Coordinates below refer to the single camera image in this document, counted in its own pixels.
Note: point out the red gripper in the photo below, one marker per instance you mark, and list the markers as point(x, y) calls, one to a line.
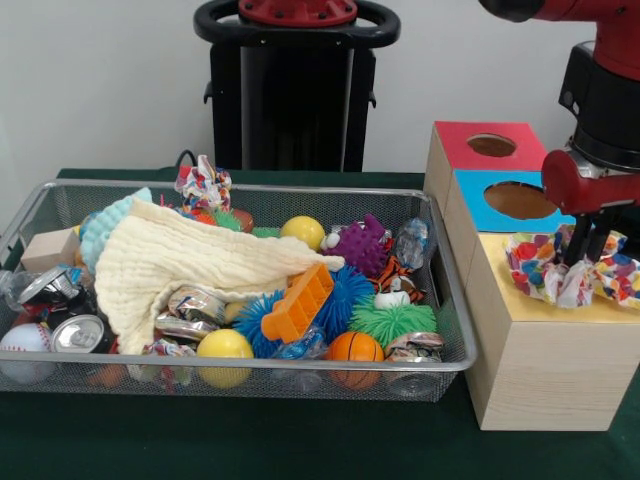
point(585, 192)

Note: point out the polka dot cloth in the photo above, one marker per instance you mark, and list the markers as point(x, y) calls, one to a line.
point(530, 260)

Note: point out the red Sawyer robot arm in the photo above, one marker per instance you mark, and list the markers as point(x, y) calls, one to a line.
point(610, 100)

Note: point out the wooden box with three holes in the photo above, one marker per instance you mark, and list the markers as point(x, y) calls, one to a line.
point(550, 370)

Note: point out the clear mesh bin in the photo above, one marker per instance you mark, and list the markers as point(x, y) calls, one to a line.
point(300, 385)

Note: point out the green spiky ball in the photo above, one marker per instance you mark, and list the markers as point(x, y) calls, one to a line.
point(395, 320)

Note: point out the purple spiky toy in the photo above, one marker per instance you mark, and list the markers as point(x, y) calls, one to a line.
point(365, 247)

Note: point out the blue spiky ball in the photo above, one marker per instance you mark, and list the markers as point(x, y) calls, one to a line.
point(350, 295)

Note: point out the orange mini basketball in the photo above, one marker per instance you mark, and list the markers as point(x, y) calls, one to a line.
point(355, 347)

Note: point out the yellow plastic ball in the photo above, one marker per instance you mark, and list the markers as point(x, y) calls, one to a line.
point(225, 345)
point(302, 232)

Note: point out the orange plastic block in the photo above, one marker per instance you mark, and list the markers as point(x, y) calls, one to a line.
point(300, 305)

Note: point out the floral patterned cloth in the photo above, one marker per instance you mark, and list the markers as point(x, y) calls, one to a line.
point(200, 185)

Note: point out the dark green tablecloth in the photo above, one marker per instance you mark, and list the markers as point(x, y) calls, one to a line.
point(250, 440)

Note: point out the cream waffle cloth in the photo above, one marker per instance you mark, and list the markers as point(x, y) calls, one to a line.
point(190, 250)

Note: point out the white baseball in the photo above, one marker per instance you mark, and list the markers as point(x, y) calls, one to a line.
point(25, 337)

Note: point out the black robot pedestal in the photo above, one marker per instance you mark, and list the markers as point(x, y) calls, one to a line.
point(295, 100)

